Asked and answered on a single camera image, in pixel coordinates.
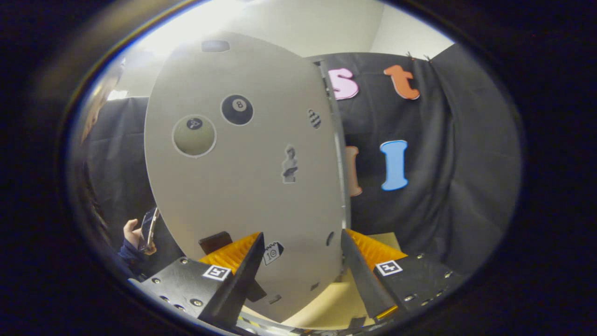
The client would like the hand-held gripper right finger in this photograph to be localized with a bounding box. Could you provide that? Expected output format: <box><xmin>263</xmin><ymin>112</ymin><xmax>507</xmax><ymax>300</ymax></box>
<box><xmin>340</xmin><ymin>228</ymin><xmax>463</xmax><ymax>322</ymax></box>

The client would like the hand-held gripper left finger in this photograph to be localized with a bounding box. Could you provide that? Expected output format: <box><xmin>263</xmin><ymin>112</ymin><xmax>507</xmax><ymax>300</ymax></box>
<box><xmin>127</xmin><ymin>231</ymin><xmax>266</xmax><ymax>329</ymax></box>

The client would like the white cabinet door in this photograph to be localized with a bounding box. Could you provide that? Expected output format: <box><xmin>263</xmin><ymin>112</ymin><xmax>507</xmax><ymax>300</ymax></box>
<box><xmin>144</xmin><ymin>32</ymin><xmax>349</xmax><ymax>323</ymax></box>

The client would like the dark grey cabinet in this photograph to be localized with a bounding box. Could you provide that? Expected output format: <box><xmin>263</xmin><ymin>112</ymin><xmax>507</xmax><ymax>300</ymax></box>
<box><xmin>308</xmin><ymin>54</ymin><xmax>353</xmax><ymax>280</ymax></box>

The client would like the dark smartphone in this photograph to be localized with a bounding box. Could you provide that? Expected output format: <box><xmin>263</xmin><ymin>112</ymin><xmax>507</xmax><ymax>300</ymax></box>
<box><xmin>140</xmin><ymin>207</ymin><xmax>160</xmax><ymax>252</ymax></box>

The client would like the black backdrop cloth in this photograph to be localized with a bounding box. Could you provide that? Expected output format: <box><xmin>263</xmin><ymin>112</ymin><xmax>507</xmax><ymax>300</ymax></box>
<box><xmin>86</xmin><ymin>44</ymin><xmax>523</xmax><ymax>280</ymax></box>

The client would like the black door handle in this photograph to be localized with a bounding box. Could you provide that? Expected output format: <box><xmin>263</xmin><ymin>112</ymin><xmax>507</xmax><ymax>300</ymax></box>
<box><xmin>198</xmin><ymin>231</ymin><xmax>267</xmax><ymax>303</ymax></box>

